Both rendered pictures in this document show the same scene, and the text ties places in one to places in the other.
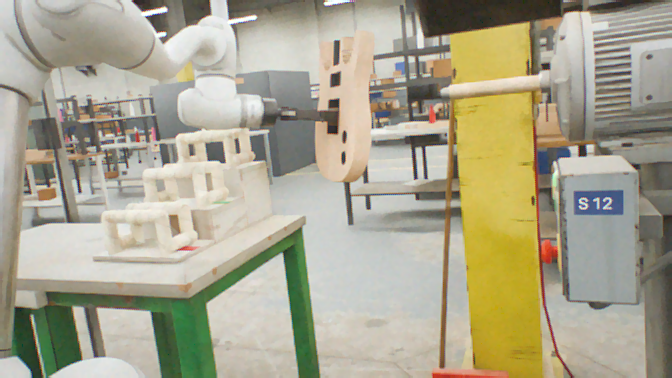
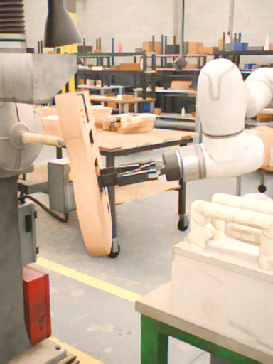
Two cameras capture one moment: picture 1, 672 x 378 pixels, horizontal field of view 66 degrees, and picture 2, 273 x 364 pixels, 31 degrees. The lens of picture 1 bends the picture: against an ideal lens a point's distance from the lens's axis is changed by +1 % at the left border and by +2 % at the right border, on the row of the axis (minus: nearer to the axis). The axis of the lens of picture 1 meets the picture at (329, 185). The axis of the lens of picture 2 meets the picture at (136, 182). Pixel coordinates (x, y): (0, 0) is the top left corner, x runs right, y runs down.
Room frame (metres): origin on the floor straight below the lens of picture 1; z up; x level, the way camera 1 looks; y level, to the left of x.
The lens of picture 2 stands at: (2.60, 0.41, 1.50)
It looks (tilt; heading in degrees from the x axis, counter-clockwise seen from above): 14 degrees down; 197
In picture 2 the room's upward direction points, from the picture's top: straight up
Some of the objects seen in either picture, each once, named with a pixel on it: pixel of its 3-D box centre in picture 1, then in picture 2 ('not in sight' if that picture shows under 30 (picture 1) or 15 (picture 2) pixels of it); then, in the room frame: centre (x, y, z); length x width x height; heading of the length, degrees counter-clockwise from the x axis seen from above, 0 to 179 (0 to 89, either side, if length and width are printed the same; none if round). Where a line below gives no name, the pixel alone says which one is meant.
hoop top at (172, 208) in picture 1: (157, 208); not in sight; (1.31, 0.45, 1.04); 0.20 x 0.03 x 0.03; 66
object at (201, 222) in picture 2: (245, 147); (197, 227); (1.57, 0.24, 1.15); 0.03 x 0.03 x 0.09
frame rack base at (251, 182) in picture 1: (219, 194); (239, 287); (1.56, 0.34, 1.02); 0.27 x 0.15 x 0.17; 67
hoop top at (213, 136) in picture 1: (204, 137); (251, 206); (1.53, 0.35, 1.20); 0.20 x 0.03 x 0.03; 66
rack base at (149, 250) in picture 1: (154, 249); not in sight; (1.28, 0.47, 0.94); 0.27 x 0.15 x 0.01; 67
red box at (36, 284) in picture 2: not in sight; (23, 295); (0.80, -0.66, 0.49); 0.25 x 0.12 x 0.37; 67
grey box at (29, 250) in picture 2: not in sight; (15, 200); (0.81, -0.66, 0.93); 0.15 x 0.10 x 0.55; 67
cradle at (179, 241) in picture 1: (180, 241); not in sight; (1.23, 0.38, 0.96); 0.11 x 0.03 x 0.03; 157
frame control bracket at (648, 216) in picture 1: (636, 212); (43, 185); (0.84, -0.51, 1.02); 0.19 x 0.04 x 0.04; 157
